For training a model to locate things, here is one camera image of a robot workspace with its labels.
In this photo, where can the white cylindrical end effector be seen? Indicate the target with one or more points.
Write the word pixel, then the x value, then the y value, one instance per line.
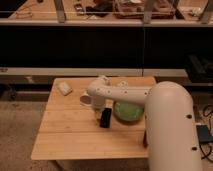
pixel 98 114

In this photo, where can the black remote on shelf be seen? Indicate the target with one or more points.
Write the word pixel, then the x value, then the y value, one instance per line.
pixel 79 9

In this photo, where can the blue box on floor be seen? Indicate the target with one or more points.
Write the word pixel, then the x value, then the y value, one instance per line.
pixel 204 134

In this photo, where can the white paper cup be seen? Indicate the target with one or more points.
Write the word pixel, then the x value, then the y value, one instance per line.
pixel 85 99

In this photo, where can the green bowl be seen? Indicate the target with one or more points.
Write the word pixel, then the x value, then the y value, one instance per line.
pixel 127 112

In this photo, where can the plastic tray on shelf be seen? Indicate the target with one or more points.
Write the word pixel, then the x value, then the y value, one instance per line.
pixel 134 9

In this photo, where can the wooden table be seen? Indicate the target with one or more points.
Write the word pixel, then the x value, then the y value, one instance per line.
pixel 70 131

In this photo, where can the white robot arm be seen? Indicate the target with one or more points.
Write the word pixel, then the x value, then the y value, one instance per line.
pixel 170 123

